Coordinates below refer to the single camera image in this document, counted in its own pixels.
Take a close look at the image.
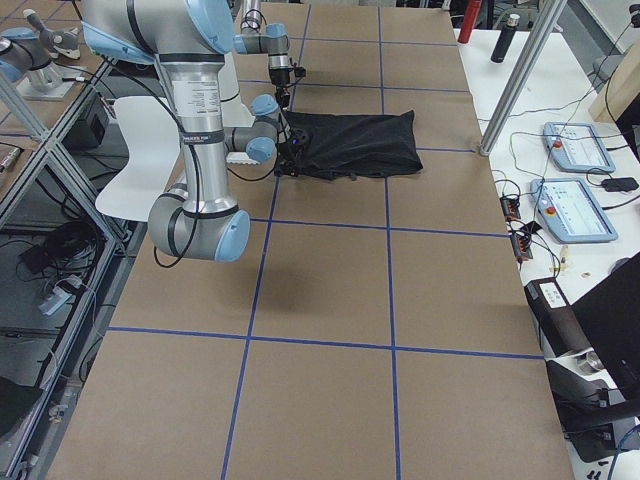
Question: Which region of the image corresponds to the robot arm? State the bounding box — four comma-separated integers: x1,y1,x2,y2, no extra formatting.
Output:
233,1,297,109
82,1,305,262

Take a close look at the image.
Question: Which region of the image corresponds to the white curved plastic sheet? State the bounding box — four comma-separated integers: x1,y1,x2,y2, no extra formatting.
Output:
95,96,180,222

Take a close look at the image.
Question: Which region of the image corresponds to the black cylinder bottle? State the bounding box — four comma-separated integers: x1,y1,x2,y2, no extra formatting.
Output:
490,14,520,63

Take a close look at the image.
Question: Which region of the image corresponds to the upper teach pendant tablet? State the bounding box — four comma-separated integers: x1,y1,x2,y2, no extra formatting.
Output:
542,122,616,173

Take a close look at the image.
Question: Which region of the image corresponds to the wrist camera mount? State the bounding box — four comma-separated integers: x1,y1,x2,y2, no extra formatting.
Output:
292,65,306,81

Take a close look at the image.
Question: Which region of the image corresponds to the lower teach pendant tablet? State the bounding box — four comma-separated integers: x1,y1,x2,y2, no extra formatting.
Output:
530,178,618,244

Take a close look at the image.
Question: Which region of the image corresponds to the black printer device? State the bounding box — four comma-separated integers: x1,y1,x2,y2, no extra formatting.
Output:
524,255,639,462

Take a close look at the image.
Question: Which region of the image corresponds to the aluminium frame post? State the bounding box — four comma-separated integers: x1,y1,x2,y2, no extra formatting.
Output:
479,0,567,157

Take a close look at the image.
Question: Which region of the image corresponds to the teach pendant tablet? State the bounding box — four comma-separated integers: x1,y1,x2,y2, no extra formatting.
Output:
542,122,616,173
530,178,618,244

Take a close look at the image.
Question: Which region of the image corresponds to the black graphic t-shirt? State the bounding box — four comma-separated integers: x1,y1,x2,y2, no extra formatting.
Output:
275,110,423,180

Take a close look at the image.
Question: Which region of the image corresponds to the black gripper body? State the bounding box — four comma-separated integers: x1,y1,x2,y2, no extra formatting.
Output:
280,127,310,173
268,65,294,98

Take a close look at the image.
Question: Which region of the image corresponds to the red cylinder bottle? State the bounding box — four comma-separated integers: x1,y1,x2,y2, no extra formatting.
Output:
457,0,482,44

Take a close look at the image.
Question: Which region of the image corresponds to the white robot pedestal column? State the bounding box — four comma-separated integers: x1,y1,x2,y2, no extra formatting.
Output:
218,52,270,165

